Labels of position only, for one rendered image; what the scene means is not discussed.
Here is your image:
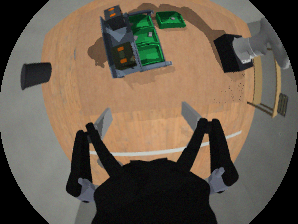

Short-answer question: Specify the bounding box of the grey shelf rack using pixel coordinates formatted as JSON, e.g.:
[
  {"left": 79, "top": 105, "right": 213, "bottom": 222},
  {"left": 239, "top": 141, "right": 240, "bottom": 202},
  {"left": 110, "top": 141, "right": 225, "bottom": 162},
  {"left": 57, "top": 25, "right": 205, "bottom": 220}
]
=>
[{"left": 100, "top": 9, "right": 172, "bottom": 78}]

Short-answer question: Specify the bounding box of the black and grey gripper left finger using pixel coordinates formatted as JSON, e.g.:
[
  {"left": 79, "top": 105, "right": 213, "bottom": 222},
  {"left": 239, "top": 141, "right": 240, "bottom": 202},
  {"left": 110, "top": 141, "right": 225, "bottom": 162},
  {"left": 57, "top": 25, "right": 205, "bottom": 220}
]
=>
[{"left": 66, "top": 108, "right": 140, "bottom": 203}]

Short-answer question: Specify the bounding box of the green bin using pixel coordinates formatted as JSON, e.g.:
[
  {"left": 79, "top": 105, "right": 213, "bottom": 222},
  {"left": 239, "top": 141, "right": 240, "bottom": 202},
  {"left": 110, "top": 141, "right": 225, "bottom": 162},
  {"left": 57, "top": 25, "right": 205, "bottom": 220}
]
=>
[
  {"left": 132, "top": 27, "right": 160, "bottom": 47},
  {"left": 128, "top": 14, "right": 154, "bottom": 30},
  {"left": 155, "top": 11, "right": 186, "bottom": 29},
  {"left": 137, "top": 44, "right": 164, "bottom": 66}
]

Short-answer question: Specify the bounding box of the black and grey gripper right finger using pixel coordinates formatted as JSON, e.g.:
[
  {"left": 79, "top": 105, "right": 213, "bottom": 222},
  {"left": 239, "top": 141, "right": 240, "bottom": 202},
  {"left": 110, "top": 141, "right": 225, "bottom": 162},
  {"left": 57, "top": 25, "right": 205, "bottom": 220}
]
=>
[{"left": 161, "top": 101, "right": 239, "bottom": 195}]

